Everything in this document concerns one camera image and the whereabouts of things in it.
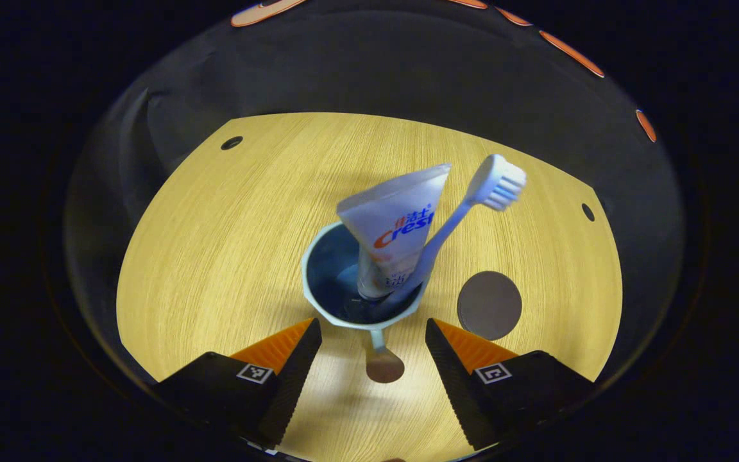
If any white toothbrush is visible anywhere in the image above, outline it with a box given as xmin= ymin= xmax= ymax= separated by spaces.
xmin=376 ymin=154 xmax=528 ymax=309

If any black backdrop cloth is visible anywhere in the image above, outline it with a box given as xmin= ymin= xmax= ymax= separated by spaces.
xmin=65 ymin=0 xmax=684 ymax=386

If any white toothpaste tube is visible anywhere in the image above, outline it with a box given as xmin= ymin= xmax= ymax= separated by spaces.
xmin=336 ymin=163 xmax=452 ymax=301

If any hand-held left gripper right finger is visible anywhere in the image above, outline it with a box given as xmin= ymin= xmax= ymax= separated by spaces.
xmin=425 ymin=318 xmax=595 ymax=451

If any wooden desktop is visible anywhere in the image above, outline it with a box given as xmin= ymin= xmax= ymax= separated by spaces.
xmin=116 ymin=112 xmax=624 ymax=462

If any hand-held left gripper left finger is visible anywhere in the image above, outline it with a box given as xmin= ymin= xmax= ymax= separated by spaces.
xmin=155 ymin=318 xmax=323 ymax=450

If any light blue cup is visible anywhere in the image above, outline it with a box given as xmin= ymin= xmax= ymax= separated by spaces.
xmin=301 ymin=221 xmax=431 ymax=384

